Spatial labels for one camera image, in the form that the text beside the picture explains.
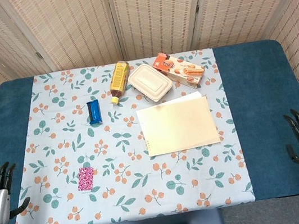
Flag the pink patterned packet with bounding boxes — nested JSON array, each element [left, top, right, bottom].
[[74, 165, 97, 193]]

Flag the teal table cover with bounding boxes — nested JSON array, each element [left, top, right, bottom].
[[0, 34, 299, 224]]

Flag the blue snack pack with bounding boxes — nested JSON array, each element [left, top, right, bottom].
[[85, 99, 103, 127]]

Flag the white paper sheets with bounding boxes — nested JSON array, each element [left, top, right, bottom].
[[164, 91, 204, 106]]

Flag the floral tablecloth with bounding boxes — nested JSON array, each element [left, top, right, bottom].
[[0, 44, 256, 224]]

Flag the orange biscuit box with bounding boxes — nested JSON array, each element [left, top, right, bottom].
[[150, 46, 208, 95]]

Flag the tea bottle with yellow label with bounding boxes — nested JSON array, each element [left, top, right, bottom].
[[105, 60, 136, 106]]

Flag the beige lidded lunch box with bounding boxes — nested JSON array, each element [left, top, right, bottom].
[[125, 60, 176, 106]]

